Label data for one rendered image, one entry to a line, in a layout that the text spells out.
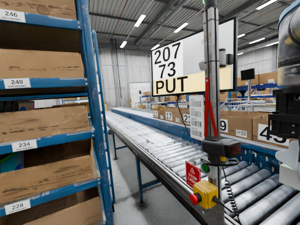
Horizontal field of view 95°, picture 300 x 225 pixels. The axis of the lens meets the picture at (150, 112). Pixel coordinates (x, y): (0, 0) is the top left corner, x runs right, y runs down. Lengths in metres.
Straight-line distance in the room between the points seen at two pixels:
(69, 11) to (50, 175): 0.60
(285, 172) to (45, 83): 0.73
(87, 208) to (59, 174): 0.20
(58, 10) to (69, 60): 0.17
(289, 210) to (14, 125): 1.10
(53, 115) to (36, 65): 0.18
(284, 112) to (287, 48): 0.14
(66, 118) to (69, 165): 0.18
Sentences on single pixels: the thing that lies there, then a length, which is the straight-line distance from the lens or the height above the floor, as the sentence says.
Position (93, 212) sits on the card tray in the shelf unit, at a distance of 0.78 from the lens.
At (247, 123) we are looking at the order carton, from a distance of 1.22.
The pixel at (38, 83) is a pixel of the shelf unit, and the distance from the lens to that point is 0.60.
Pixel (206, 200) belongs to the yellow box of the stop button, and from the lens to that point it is 0.66.
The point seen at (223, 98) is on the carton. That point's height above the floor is 0.93.
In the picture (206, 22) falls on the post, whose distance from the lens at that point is 0.65.
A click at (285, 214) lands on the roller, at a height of 0.75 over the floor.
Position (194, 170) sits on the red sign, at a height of 0.89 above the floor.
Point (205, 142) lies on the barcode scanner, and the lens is 0.55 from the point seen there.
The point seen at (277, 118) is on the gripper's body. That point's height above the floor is 1.18.
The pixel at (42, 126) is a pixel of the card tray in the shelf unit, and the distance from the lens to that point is 0.63.
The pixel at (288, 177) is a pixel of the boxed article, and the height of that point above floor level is 1.04.
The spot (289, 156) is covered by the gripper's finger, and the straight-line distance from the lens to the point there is 0.46.
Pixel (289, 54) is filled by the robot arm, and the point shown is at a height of 1.32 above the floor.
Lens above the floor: 1.26
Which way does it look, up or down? 7 degrees down
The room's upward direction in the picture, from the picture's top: 4 degrees counter-clockwise
